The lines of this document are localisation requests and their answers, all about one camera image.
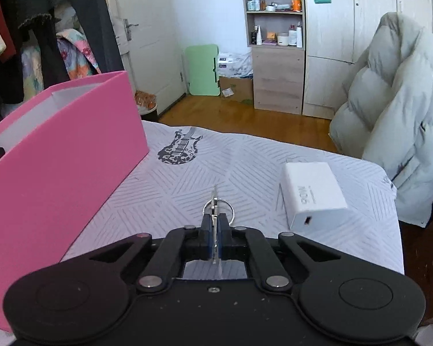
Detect pink cardboard box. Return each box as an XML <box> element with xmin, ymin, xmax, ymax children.
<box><xmin>0</xmin><ymin>71</ymin><xmax>150</xmax><ymax>332</ymax></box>

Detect white door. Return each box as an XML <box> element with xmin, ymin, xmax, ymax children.
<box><xmin>103</xmin><ymin>0</ymin><xmax>187</xmax><ymax>116</ymax></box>

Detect orange printed packet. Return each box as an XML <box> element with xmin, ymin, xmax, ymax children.
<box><xmin>135</xmin><ymin>91</ymin><xmax>158</xmax><ymax>111</ymax></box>

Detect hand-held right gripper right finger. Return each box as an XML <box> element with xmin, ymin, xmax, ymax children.
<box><xmin>218</xmin><ymin>213</ymin><xmax>341</xmax><ymax>292</ymax></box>

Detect floral quilt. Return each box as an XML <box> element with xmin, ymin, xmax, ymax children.
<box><xmin>22</xmin><ymin>29</ymin><xmax>102</xmax><ymax>92</ymax></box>

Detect pale grey puffer jacket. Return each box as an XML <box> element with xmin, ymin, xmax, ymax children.
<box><xmin>328</xmin><ymin>12</ymin><xmax>433</xmax><ymax>228</ymax></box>

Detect dark grey hanging garment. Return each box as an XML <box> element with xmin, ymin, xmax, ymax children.
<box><xmin>47</xmin><ymin>0</ymin><xmax>125</xmax><ymax>76</ymax></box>

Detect striped guitar print sheet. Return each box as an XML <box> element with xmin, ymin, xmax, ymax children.
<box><xmin>59</xmin><ymin>121</ymin><xmax>405</xmax><ymax>278</ymax></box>

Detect black bin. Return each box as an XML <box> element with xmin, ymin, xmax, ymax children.
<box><xmin>140</xmin><ymin>107</ymin><xmax>160</xmax><ymax>123</ymax></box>

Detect white charger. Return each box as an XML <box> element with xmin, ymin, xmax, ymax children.
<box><xmin>276</xmin><ymin>159</ymin><xmax>349</xmax><ymax>231</ymax></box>

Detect brown cardboard box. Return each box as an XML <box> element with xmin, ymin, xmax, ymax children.
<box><xmin>219</xmin><ymin>76</ymin><xmax>254</xmax><ymax>104</ymax></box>

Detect tissue pack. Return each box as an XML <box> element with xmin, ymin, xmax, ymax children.
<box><xmin>216</xmin><ymin>51</ymin><xmax>254</xmax><ymax>78</ymax></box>

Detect green folding table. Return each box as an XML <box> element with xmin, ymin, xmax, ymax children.
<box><xmin>185</xmin><ymin>44</ymin><xmax>221</xmax><ymax>97</ymax></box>

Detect metal keys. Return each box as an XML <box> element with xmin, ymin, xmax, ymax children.
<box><xmin>202</xmin><ymin>185</ymin><xmax>236</xmax><ymax>278</ymax></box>

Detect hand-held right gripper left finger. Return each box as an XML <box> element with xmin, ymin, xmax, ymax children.
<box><xmin>88</xmin><ymin>213</ymin><xmax>213</xmax><ymax>293</ymax></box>

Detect metal door handle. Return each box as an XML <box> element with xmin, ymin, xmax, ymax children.
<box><xmin>124</xmin><ymin>19</ymin><xmax>139</xmax><ymax>41</ymax></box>

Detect wooden shelf cabinet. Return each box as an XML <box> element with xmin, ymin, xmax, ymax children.
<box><xmin>240</xmin><ymin>0</ymin><xmax>307</xmax><ymax>115</ymax></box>

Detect black hanging garment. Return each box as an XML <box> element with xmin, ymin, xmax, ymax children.
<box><xmin>0</xmin><ymin>0</ymin><xmax>71</xmax><ymax>116</ymax></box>

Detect wooden wardrobe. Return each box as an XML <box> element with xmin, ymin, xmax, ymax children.
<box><xmin>303</xmin><ymin>0</ymin><xmax>433</xmax><ymax>119</ymax></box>

